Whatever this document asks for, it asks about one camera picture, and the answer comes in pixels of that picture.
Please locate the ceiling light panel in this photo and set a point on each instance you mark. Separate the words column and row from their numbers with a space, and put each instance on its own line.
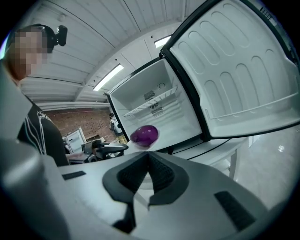
column 109, row 77
column 162, row 41

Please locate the person's head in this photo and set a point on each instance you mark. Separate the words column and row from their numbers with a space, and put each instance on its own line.
column 25, row 54

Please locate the person's left forearm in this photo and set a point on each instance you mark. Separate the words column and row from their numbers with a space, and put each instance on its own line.
column 75, row 156

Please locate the person's black printed shirt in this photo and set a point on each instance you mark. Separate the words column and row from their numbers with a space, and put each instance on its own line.
column 42, row 136

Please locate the white fan vent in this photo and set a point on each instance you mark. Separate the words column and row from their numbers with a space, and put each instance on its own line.
column 157, row 112

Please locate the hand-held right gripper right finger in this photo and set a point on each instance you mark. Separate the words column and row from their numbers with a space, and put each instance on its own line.
column 199, row 199

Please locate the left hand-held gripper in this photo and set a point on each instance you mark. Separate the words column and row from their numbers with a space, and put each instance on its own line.
column 92, row 152

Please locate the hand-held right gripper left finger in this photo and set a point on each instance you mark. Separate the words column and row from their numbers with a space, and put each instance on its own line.
column 93, row 199

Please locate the white framed cabinet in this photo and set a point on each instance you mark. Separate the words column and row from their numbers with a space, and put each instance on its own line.
column 75, row 140

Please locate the white round plate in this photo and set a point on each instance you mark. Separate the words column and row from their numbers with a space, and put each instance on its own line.
column 138, row 149

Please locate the black head-worn camera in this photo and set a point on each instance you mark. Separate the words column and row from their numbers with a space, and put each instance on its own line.
column 61, row 35

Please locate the black mini fridge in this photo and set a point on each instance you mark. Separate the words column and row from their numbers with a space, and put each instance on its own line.
column 180, row 133

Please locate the purple eggplant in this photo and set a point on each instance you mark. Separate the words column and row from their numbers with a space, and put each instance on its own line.
column 145, row 136

